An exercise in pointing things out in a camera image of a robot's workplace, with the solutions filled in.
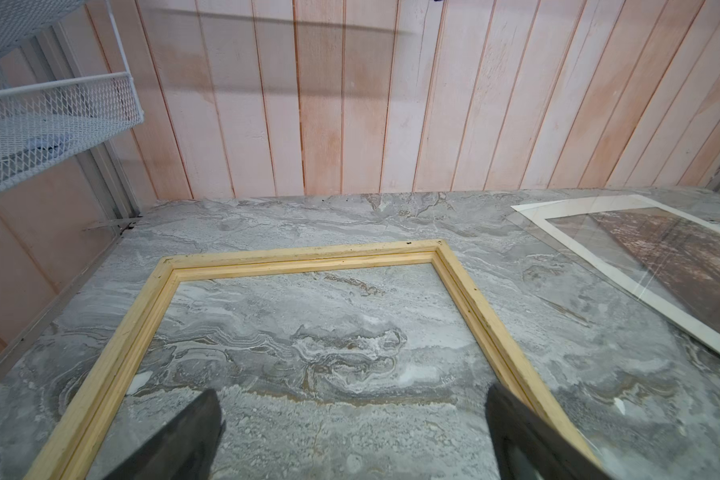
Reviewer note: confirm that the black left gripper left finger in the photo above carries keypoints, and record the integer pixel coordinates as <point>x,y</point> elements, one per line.
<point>185,448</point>

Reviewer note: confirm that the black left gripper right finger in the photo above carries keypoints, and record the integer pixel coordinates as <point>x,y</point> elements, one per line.
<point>526,447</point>

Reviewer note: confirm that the light wooden picture frame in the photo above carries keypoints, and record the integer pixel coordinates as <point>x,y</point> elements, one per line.
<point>75,441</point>

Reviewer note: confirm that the clear glass pane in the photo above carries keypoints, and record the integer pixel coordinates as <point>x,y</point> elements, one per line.
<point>621,315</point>

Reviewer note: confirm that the white mat board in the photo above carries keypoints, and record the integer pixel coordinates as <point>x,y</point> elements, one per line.
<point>569,223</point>

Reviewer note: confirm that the autumn forest photo print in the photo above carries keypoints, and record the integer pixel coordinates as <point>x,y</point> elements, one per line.
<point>682,255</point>

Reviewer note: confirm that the white wire mesh shelf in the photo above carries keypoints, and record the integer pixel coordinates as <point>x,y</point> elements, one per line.
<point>43,124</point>

